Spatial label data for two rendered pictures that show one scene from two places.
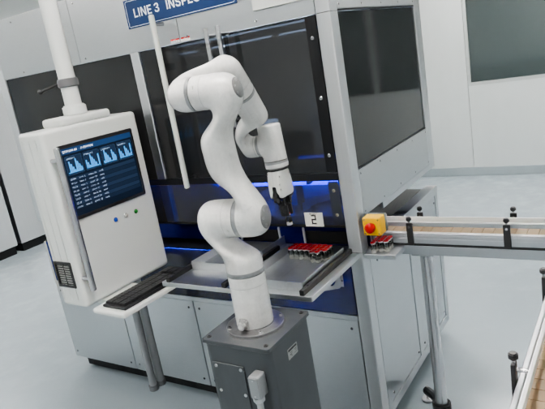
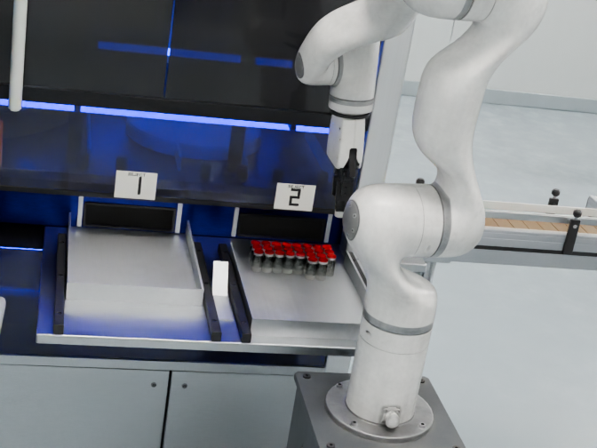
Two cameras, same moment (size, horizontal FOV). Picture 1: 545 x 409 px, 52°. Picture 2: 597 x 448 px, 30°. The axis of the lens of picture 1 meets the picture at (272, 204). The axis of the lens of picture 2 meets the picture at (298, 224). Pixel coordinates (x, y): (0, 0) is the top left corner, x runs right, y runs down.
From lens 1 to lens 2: 167 cm
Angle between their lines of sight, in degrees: 46
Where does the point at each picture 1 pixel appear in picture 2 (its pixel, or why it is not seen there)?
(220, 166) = (466, 131)
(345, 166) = (389, 109)
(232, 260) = (416, 302)
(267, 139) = (366, 58)
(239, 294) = (405, 361)
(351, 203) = (378, 173)
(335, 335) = (268, 404)
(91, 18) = not seen: outside the picture
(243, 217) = (470, 226)
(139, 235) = not seen: outside the picture
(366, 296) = not seen: hidden behind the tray
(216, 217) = (417, 223)
